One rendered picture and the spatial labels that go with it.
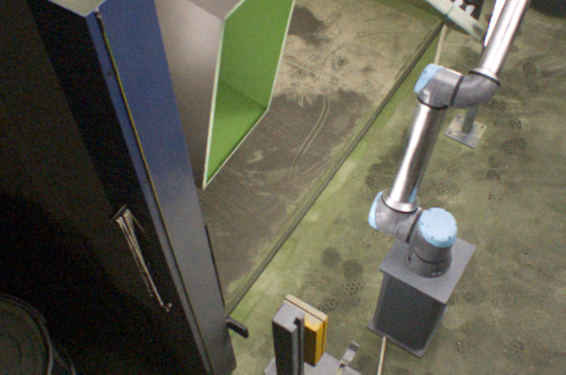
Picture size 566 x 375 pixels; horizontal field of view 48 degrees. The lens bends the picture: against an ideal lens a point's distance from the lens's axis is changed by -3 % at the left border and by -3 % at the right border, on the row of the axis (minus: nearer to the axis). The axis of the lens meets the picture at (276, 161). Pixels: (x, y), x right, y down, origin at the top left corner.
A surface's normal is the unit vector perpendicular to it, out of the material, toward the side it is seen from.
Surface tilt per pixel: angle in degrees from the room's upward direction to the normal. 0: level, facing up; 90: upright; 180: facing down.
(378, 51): 0
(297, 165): 0
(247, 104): 12
